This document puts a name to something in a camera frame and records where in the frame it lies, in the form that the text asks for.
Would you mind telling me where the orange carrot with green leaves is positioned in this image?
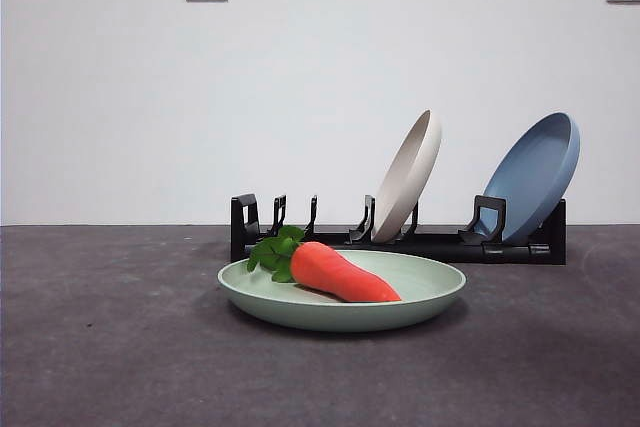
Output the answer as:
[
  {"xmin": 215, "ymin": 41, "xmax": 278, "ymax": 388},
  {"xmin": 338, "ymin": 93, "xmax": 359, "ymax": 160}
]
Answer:
[{"xmin": 247, "ymin": 225, "xmax": 403, "ymax": 303}]

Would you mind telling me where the green plate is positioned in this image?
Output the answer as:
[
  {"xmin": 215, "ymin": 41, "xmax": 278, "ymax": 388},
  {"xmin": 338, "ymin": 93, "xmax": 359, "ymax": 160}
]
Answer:
[{"xmin": 217, "ymin": 249, "xmax": 468, "ymax": 333}]

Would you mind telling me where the beige plate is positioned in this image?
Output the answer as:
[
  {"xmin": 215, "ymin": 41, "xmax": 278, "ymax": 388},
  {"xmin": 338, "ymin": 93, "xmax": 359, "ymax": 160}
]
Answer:
[{"xmin": 370, "ymin": 108, "xmax": 443, "ymax": 243}]

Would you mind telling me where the black plate rack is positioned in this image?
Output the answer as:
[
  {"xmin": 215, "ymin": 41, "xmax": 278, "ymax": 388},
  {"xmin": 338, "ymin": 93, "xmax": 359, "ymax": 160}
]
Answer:
[{"xmin": 229, "ymin": 193, "xmax": 568, "ymax": 266}]

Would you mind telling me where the blue plate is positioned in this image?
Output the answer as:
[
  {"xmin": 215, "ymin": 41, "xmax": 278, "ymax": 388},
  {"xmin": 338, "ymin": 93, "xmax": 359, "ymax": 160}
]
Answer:
[{"xmin": 482, "ymin": 112, "xmax": 582, "ymax": 245}]

